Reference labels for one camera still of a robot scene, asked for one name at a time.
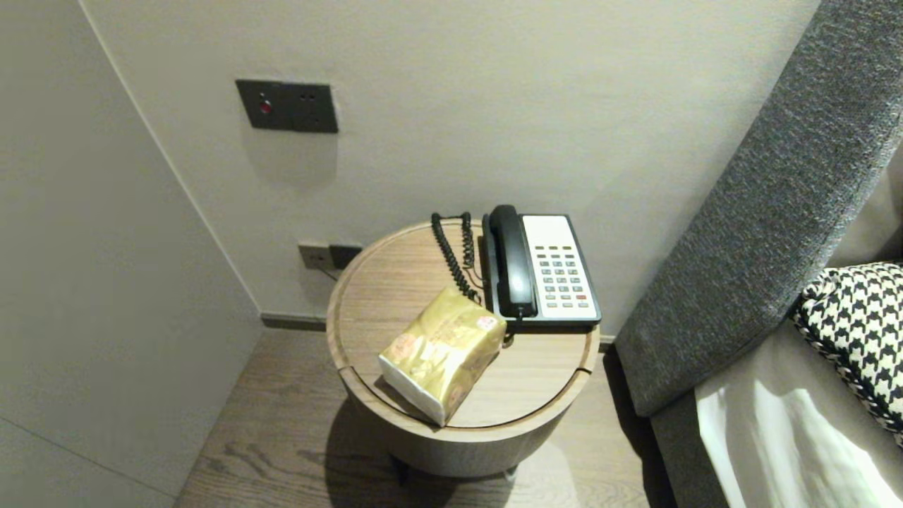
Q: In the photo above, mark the grey fabric headboard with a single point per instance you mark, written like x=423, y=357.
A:
x=776, y=176

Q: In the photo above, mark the grey wall power outlet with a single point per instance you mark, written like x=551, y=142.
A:
x=346, y=255

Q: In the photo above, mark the black telephone handset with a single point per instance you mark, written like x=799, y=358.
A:
x=513, y=261

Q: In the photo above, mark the grey upholstered bed base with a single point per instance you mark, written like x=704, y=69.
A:
x=688, y=458

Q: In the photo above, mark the white bed sheet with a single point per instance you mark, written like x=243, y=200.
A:
x=797, y=437

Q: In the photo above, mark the thin grey telephone line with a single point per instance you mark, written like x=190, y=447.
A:
x=330, y=273

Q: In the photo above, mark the round wooden side table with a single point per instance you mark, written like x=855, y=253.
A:
x=395, y=282

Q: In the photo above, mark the gold tissue pack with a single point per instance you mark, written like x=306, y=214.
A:
x=441, y=353

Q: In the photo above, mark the dark wall switch panel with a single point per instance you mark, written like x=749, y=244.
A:
x=286, y=106

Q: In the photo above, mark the beige wall data socket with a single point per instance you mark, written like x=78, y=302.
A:
x=312, y=255

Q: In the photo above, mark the black white houndstooth pillow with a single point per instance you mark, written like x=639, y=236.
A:
x=861, y=324

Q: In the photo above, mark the black and white desk phone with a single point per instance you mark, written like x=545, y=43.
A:
x=564, y=268

